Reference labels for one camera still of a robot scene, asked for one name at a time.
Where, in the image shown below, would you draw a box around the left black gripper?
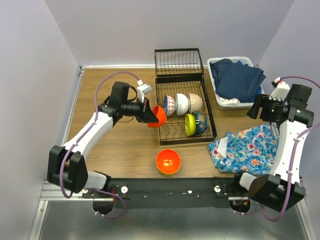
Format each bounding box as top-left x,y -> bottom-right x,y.
121,96 -> 160,123

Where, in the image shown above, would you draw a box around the orange bowl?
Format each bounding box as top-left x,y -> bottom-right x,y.
155,149 -> 181,175
147,105 -> 167,128

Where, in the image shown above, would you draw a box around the blue patterned bowl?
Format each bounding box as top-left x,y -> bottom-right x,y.
163,94 -> 176,117

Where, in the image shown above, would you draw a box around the white bowl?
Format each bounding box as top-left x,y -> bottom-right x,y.
175,93 -> 189,116
187,93 -> 203,113

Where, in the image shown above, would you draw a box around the black wire dish rack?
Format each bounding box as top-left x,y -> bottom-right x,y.
154,48 -> 217,145

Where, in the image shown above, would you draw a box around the lime green bowl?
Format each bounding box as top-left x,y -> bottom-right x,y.
184,114 -> 196,137

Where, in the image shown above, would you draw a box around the dark floral bowl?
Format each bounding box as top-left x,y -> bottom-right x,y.
193,112 -> 209,136

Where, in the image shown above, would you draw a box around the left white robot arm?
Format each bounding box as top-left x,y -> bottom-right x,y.
47,81 -> 158,198

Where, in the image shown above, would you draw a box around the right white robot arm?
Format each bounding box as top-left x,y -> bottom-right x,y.
230,80 -> 314,213

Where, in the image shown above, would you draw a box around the white cloth in basket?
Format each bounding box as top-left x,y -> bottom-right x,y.
219,97 -> 241,105

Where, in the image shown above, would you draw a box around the dark blue jeans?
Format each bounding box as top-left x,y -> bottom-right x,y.
209,58 -> 266,103

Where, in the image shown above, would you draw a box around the blue floral cloth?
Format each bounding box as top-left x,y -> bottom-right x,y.
207,123 -> 279,175

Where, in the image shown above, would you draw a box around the white plastic laundry basket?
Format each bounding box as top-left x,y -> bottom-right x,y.
207,56 -> 264,110

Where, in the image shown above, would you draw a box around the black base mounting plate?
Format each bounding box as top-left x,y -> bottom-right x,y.
82,177 -> 266,210

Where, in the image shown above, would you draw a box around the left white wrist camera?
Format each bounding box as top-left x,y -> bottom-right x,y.
136,79 -> 152,103

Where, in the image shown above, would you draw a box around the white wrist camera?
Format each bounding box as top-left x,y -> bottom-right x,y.
136,79 -> 152,103
268,77 -> 291,102

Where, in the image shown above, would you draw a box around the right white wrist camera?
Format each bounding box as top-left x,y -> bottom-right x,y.
268,77 -> 291,102

